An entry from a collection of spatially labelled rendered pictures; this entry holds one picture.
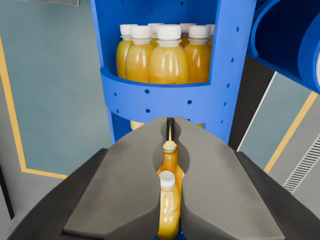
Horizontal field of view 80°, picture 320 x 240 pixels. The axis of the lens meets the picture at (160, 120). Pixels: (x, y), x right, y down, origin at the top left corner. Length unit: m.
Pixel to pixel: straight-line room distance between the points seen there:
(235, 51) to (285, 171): 2.10
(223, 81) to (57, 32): 1.51
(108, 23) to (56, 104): 1.51
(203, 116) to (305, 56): 0.37
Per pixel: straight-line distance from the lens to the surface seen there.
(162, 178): 0.47
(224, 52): 0.30
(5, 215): 3.12
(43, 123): 2.09
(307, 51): 0.62
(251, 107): 1.62
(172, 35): 0.32
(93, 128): 1.90
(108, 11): 0.47
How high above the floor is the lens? 1.50
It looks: 61 degrees down
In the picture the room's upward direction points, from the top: 175 degrees counter-clockwise
